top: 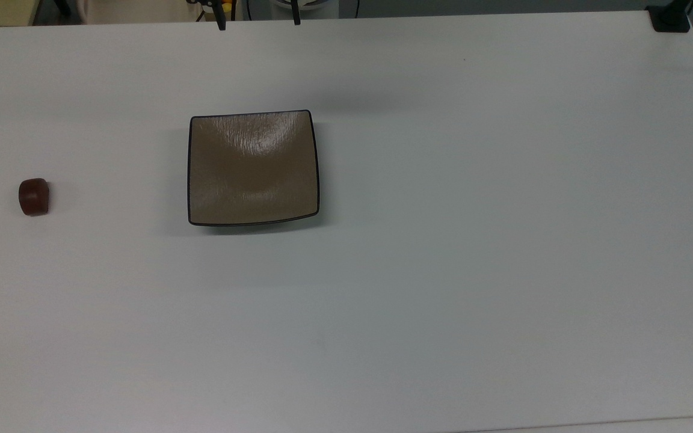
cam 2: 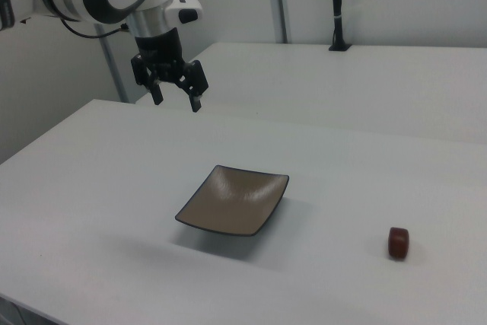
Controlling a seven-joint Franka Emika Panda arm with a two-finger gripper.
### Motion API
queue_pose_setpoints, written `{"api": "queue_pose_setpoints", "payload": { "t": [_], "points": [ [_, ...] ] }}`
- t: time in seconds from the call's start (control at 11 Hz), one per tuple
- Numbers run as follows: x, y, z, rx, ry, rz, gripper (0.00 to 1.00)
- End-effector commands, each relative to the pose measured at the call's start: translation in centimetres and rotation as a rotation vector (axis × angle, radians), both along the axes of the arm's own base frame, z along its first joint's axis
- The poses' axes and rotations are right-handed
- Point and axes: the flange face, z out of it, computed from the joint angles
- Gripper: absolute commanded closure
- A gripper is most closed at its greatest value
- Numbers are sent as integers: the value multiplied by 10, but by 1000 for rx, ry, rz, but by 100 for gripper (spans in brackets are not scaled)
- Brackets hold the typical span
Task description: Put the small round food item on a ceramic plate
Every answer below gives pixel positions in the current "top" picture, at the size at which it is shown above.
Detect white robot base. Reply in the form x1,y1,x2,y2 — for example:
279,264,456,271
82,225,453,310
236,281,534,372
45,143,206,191
270,0,342,14

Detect brown square ceramic plate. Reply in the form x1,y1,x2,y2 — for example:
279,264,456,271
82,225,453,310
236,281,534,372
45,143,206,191
187,109,321,227

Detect black table clamp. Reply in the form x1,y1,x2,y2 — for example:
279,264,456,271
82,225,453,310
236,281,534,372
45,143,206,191
646,0,693,33

